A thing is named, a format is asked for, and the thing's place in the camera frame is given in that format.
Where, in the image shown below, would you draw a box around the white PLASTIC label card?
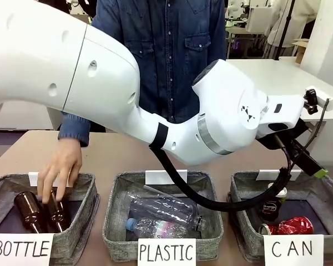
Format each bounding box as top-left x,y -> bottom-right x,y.
137,237 -> 197,266

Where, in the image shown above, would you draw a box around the black stand pole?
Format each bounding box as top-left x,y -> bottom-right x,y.
286,0 -> 292,59

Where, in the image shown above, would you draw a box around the crushed red can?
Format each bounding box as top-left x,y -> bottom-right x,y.
259,217 -> 314,236

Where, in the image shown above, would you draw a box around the brown glass bottle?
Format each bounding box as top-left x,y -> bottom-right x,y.
13,191 -> 47,234
46,188 -> 72,233

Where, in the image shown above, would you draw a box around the person right forearm denim sleeve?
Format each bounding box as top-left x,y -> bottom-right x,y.
58,110 -> 91,147

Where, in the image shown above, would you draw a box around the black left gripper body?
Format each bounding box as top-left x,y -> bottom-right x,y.
256,118 -> 316,160

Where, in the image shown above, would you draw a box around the cardboard box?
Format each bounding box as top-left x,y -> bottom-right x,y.
291,38 -> 310,65

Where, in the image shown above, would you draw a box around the grey fabric plastic basket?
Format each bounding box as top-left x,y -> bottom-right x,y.
102,171 -> 224,263

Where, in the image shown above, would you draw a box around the white plastic basket back card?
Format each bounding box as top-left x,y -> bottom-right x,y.
145,170 -> 188,186

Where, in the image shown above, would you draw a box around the white background machine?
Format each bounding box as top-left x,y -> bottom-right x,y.
245,0 -> 280,34

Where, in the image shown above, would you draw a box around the background person white clothes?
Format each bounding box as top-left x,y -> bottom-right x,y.
266,0 -> 317,47

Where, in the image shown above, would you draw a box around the grey fabric bottle basket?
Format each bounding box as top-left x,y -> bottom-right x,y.
0,173 -> 100,266

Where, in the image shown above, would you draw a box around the black can red logo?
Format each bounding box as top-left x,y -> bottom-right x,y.
259,198 -> 281,224

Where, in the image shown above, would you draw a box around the black strap on arm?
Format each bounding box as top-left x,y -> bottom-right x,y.
152,121 -> 169,148

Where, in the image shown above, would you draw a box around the thin black cable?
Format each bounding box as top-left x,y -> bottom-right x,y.
305,98 -> 330,152

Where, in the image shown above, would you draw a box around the person right hand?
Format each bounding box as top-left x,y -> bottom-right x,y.
37,138 -> 83,204

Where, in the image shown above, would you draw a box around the white can basket back card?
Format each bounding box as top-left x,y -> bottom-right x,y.
259,168 -> 302,181

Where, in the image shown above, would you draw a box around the large clear plastic bottle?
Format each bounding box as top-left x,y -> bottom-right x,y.
127,190 -> 206,231

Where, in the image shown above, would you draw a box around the person torso denim shirt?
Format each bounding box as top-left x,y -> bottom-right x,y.
90,0 -> 227,125

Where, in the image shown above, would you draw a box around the thick black cable hose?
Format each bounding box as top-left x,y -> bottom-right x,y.
149,134 -> 294,213

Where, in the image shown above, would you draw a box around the white bottle basket back card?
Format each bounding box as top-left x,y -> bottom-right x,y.
28,171 -> 73,188

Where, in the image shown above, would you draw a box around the white CAN label card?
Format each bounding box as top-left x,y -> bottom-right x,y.
263,234 -> 325,266

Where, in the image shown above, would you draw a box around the white BOTTLE label card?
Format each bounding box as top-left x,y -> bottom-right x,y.
0,233 -> 55,266

